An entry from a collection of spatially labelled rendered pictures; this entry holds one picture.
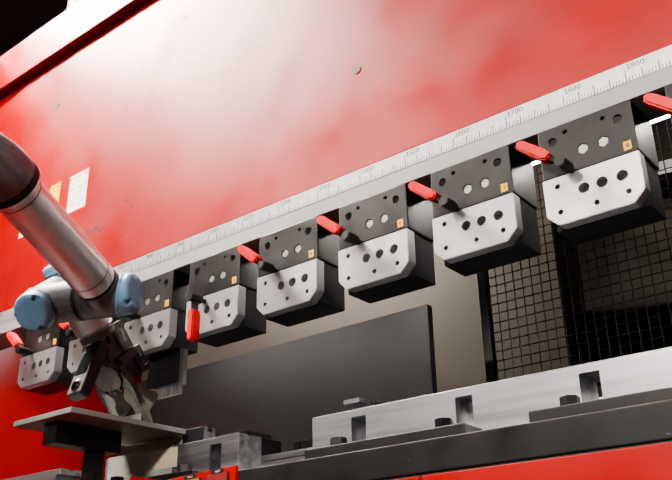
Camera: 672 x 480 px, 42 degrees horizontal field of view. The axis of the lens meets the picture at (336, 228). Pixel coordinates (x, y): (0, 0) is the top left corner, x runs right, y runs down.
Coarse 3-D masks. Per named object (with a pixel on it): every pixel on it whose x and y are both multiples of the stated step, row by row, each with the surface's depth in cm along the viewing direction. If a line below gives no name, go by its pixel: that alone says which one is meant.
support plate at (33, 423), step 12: (72, 408) 151; (24, 420) 159; (36, 420) 156; (48, 420) 156; (60, 420) 156; (72, 420) 156; (84, 420) 156; (96, 420) 157; (108, 420) 157; (120, 420) 158; (132, 420) 160; (132, 432) 166; (144, 432) 167; (156, 432) 167; (168, 432) 167; (180, 432) 168; (132, 444) 177
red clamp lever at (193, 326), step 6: (192, 294) 171; (192, 300) 171; (198, 300) 171; (204, 300) 173; (192, 306) 171; (192, 312) 169; (198, 312) 170; (192, 318) 169; (198, 318) 170; (192, 324) 168; (198, 324) 169; (192, 330) 168; (198, 330) 169; (192, 336) 167; (198, 336) 168
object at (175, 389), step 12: (180, 348) 179; (156, 360) 183; (168, 360) 180; (180, 360) 178; (156, 372) 182; (168, 372) 179; (180, 372) 177; (156, 384) 180; (168, 384) 178; (180, 384) 177; (168, 396) 178
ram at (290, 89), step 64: (192, 0) 214; (256, 0) 196; (320, 0) 181; (384, 0) 168; (448, 0) 157; (512, 0) 147; (576, 0) 139; (640, 0) 131; (64, 64) 248; (128, 64) 224; (192, 64) 205; (256, 64) 189; (320, 64) 175; (384, 64) 163; (448, 64) 152; (512, 64) 143; (576, 64) 135; (0, 128) 262; (64, 128) 236; (128, 128) 214; (192, 128) 197; (256, 128) 181; (320, 128) 169; (384, 128) 157; (448, 128) 148; (512, 128) 139; (64, 192) 225; (128, 192) 205; (192, 192) 189; (256, 192) 175; (0, 256) 236; (128, 256) 197; (192, 256) 182
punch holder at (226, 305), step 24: (192, 264) 180; (216, 264) 175; (240, 264) 171; (192, 288) 178; (216, 288) 173; (240, 288) 169; (216, 312) 170; (240, 312) 167; (216, 336) 173; (240, 336) 173
